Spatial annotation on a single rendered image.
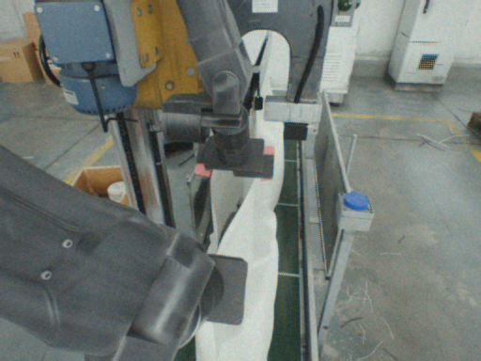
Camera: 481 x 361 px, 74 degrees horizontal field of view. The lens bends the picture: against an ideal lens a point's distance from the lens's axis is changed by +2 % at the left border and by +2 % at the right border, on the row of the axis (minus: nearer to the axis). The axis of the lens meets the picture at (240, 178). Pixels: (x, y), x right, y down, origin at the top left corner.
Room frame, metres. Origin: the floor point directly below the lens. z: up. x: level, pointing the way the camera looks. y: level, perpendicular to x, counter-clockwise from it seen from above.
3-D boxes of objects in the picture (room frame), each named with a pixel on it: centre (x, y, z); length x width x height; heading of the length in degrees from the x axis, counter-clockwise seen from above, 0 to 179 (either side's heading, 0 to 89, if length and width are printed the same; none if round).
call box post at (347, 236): (0.64, -0.30, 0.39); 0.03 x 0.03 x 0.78; 82
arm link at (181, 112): (0.44, 0.05, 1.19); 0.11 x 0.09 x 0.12; 83
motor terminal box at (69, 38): (0.60, 0.28, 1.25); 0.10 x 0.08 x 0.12; 107
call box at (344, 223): (0.64, -0.30, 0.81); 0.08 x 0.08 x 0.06; 82
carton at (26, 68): (4.62, 3.06, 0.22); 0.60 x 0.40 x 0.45; 4
